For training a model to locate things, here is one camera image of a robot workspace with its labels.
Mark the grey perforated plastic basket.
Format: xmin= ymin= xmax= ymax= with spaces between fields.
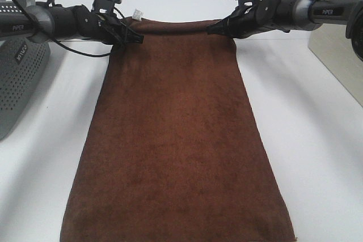
xmin=1 ymin=0 xmax=50 ymax=139

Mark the beige storage box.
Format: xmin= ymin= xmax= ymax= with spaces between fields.
xmin=308 ymin=24 xmax=362 ymax=104

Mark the brown towel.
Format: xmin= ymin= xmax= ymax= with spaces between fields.
xmin=60 ymin=19 xmax=296 ymax=241

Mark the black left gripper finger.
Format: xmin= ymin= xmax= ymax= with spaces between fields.
xmin=113 ymin=22 xmax=143 ymax=45

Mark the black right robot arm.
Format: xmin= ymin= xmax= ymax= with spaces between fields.
xmin=206 ymin=0 xmax=362 ymax=58

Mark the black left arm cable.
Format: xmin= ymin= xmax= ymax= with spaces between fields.
xmin=0 ymin=0 xmax=125 ymax=57

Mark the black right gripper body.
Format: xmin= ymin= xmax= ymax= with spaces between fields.
xmin=226 ymin=0 xmax=282 ymax=39

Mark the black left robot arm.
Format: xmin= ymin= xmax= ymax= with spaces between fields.
xmin=1 ymin=0 xmax=143 ymax=45

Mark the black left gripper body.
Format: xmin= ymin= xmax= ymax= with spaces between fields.
xmin=73 ymin=5 xmax=124 ymax=44

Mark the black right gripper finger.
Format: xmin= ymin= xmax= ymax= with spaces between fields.
xmin=206 ymin=18 xmax=232 ymax=37

